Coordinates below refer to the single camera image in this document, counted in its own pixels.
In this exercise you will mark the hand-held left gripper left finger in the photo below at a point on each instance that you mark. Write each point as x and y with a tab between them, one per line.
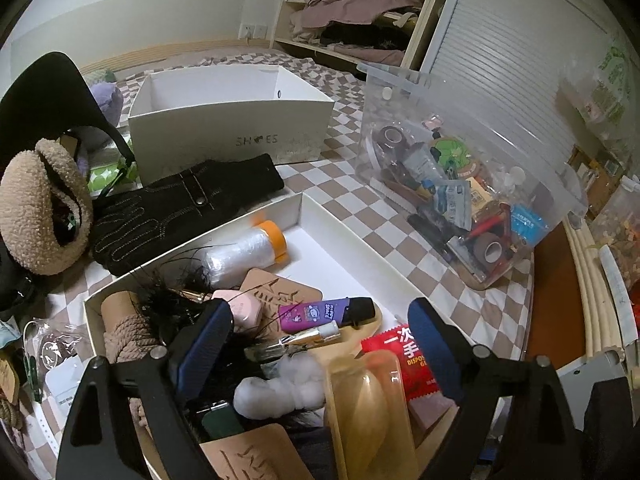
202	350

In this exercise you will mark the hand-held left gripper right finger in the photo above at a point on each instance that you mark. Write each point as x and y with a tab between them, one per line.
435	355

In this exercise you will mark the white shoe box lid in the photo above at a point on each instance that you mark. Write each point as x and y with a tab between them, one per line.
340	265

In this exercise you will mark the red foil packet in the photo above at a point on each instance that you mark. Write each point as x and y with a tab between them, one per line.
390	360

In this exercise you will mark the pink small case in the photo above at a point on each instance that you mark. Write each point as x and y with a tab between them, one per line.
240	310

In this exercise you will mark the black feather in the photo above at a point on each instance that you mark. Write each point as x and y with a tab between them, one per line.
170	290

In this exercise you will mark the white cotton wad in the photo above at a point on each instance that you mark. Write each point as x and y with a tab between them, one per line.
280	390

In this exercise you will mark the yellow translucent soap box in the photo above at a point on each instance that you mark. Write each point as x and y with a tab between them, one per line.
365	410

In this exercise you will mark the carved wooden plaque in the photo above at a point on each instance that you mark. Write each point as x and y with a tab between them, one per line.
250	455
280	295

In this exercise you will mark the orange capped plastic bottle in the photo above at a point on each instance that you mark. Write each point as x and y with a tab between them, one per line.
245	252

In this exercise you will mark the small glass bottle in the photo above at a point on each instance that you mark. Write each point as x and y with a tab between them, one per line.
310	337

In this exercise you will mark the brown tape roll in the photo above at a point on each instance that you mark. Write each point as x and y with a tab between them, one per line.
490	249
392	138

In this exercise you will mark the black comb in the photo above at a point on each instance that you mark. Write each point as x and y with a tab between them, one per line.
430	235

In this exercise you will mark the purple tube black cap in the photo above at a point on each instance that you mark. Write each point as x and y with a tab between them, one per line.
320	312

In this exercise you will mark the clear zip bag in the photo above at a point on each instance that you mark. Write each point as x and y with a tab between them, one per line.
57	360

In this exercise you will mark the black stitched glove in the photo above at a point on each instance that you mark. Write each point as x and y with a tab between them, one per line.
190	205

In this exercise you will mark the blue and white sachet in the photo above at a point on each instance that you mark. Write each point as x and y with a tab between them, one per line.
450	205

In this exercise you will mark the blue small packet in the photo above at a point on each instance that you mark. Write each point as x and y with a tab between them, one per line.
526	224

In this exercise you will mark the checkered bedsheet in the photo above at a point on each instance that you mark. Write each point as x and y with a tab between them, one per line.
350	210

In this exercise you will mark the green clothespin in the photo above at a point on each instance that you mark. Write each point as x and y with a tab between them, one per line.
32	377

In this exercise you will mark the green dotted packet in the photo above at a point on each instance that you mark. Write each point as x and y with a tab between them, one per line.
102	175

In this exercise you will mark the green frog coaster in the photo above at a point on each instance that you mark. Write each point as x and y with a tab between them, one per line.
450	152

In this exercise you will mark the white shoe box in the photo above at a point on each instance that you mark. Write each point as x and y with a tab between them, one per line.
200	135

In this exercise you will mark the clear plastic storage bin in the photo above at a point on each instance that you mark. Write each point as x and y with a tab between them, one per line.
500	135

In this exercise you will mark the purple plush toy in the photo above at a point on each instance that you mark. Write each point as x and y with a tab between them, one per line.
105	102

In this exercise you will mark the white slatted door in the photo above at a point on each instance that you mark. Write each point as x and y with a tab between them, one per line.
500	35

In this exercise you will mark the pile of clothes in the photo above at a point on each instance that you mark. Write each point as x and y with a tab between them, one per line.
350	15

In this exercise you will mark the open wardrobe shelf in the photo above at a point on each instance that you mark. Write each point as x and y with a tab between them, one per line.
310	5

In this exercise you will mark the white tube rail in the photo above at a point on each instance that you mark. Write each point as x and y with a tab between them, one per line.
595	290

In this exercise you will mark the wall socket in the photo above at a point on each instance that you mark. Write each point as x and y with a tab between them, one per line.
253	31

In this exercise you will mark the green wall poster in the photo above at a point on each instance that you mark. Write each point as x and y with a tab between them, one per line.
614	72

